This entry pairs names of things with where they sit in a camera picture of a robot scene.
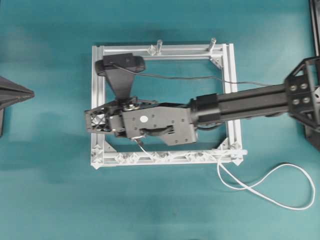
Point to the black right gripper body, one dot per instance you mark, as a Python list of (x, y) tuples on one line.
[(107, 119)]

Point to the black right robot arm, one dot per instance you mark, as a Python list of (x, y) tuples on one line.
[(225, 110)]

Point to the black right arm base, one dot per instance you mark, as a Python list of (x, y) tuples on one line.
[(312, 136)]

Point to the steel pin far middle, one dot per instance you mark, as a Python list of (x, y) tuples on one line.
[(159, 45)]

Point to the steel pin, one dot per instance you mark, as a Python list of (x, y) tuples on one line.
[(159, 45), (212, 45)]

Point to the steel pin far right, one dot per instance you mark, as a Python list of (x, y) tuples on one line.
[(212, 45)]

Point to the square aluminium extrusion frame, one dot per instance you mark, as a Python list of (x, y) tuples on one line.
[(229, 151)]

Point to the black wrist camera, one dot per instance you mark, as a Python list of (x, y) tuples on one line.
[(125, 60)]

